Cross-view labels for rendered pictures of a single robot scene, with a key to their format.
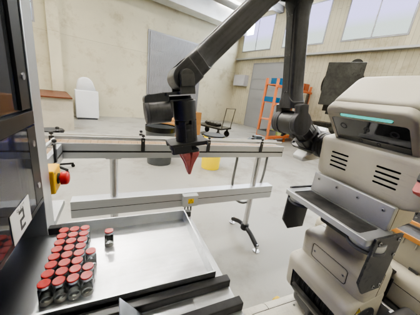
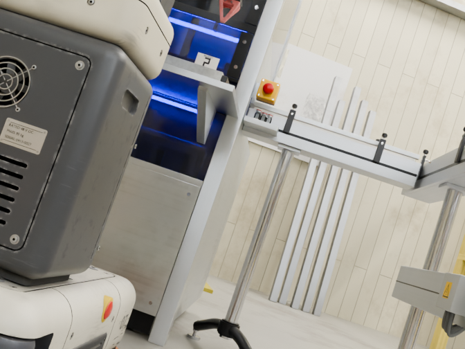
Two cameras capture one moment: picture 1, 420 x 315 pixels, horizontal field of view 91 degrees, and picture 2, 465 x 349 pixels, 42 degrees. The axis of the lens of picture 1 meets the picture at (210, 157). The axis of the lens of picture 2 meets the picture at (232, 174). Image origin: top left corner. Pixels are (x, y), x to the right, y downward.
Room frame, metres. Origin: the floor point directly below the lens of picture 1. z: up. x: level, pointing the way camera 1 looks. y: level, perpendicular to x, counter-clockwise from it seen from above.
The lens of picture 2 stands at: (1.64, -1.46, 0.47)
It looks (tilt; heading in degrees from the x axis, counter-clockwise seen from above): 5 degrees up; 120
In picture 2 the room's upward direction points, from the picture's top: 19 degrees clockwise
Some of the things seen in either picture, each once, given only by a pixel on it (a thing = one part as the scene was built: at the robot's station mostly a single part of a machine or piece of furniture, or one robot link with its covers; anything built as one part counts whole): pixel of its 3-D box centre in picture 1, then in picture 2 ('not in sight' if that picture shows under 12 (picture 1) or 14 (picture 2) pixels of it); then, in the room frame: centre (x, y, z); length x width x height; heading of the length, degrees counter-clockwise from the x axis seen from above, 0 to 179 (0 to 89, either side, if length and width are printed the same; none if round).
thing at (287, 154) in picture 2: not in sight; (257, 242); (0.61, 0.67, 0.46); 0.09 x 0.09 x 0.77; 25
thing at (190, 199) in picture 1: (189, 199); (457, 294); (1.43, 0.11, 0.50); 0.12 x 0.05 x 0.09; 115
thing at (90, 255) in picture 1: (90, 258); not in sight; (0.37, 0.24, 0.90); 0.02 x 0.02 x 0.05
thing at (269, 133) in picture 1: (285, 112); not in sight; (7.47, -2.40, 1.03); 2.24 x 0.60 x 2.06; 128
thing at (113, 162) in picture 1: (114, 207); (421, 298); (1.26, 0.62, 0.46); 0.09 x 0.09 x 0.77; 25
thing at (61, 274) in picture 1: (68, 259); not in sight; (0.37, 0.28, 0.90); 0.18 x 0.02 x 0.05; 25
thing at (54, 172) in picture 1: (44, 179); (268, 91); (0.55, 0.48, 0.99); 0.08 x 0.07 x 0.07; 115
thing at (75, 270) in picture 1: (80, 256); not in sight; (0.37, 0.26, 0.90); 0.18 x 0.02 x 0.05; 25
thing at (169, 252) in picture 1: (132, 250); (188, 79); (0.42, 0.16, 0.90); 0.34 x 0.26 x 0.04; 115
